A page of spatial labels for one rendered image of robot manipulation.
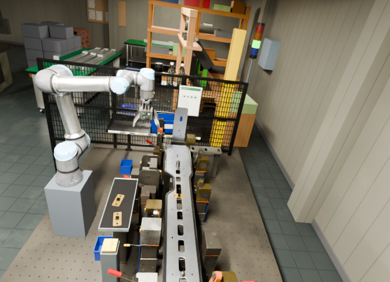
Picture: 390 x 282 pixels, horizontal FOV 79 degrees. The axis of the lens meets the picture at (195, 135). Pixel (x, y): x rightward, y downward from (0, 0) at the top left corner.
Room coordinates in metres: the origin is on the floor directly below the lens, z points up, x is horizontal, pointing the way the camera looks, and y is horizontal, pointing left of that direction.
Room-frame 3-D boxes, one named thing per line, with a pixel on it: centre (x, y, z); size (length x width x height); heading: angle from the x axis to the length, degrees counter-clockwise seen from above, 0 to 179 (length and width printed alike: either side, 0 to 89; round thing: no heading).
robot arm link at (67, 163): (1.10, 0.71, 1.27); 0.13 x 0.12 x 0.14; 3
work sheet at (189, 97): (2.23, 0.11, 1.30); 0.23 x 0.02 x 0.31; 99
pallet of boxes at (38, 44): (6.38, 4.02, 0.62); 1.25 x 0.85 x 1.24; 5
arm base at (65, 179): (1.10, 0.71, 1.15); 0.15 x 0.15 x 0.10
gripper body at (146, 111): (1.24, 0.30, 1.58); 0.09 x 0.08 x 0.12; 9
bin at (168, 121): (2.08, 0.28, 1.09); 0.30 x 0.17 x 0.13; 107
